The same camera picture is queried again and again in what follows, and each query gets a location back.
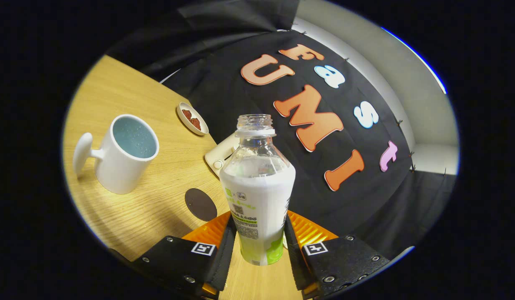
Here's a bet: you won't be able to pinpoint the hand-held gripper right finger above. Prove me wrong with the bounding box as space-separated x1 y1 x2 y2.
284 210 392 299

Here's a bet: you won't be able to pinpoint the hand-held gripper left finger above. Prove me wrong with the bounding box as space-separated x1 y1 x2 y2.
130 212 238 298

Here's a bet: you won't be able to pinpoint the dark brown round coaster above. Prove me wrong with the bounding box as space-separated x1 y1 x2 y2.
185 188 218 222

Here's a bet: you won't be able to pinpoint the clear juice bottle white label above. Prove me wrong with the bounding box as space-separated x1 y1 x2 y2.
219 114 296 266

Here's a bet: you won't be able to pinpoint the white cup with handle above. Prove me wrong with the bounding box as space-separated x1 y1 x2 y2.
73 114 160 195

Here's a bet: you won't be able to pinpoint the wooden table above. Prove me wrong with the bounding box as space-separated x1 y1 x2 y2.
62 55 304 300

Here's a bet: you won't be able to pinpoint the cream toaster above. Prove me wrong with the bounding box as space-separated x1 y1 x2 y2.
204 132 240 177

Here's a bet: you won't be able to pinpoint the small white dish red contents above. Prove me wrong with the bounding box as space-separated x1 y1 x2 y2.
176 102 209 136

